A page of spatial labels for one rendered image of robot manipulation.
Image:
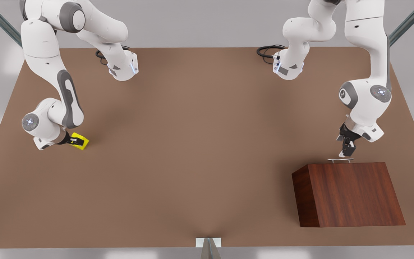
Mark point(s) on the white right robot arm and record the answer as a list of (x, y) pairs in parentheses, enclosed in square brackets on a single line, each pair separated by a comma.
[(43, 54)]

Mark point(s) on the dark wooden drawer cabinet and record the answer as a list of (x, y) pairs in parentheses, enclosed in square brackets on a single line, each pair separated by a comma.
[(350, 194)]

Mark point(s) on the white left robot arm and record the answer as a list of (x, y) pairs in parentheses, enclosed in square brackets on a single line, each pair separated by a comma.
[(367, 43)]

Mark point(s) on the yellow square block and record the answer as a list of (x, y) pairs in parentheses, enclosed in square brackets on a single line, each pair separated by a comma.
[(81, 142)]

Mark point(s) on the white post foot plate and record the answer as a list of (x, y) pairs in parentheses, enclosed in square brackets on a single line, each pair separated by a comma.
[(199, 242)]

